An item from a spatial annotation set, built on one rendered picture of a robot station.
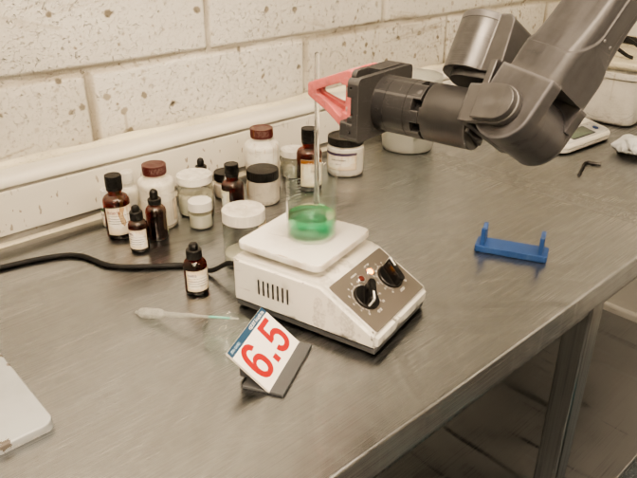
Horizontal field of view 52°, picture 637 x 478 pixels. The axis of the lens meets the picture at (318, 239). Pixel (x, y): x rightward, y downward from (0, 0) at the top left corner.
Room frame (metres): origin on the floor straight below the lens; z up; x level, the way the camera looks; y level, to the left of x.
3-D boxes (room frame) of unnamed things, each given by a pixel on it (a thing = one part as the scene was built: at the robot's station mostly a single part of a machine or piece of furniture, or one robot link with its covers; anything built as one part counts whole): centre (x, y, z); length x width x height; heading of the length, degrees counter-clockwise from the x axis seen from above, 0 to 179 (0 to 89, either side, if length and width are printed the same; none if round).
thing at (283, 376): (0.57, 0.05, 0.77); 0.09 x 0.06 x 0.04; 162
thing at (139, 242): (0.84, 0.26, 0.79); 0.03 x 0.03 x 0.07
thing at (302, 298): (0.69, -0.01, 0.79); 0.22 x 0.13 x 0.08; 57
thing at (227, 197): (0.96, 0.14, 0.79); 0.04 x 0.04 x 0.09
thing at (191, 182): (0.98, 0.20, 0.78); 0.06 x 0.06 x 0.07
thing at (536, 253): (0.83, -0.28, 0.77); 0.10 x 0.03 x 0.04; 67
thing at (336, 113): (0.71, -0.03, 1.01); 0.09 x 0.07 x 0.07; 52
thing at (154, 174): (0.93, 0.25, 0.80); 0.06 x 0.06 x 0.10
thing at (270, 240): (0.71, 0.02, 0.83); 0.12 x 0.12 x 0.01; 57
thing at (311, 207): (0.71, 0.01, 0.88); 0.07 x 0.06 x 0.08; 139
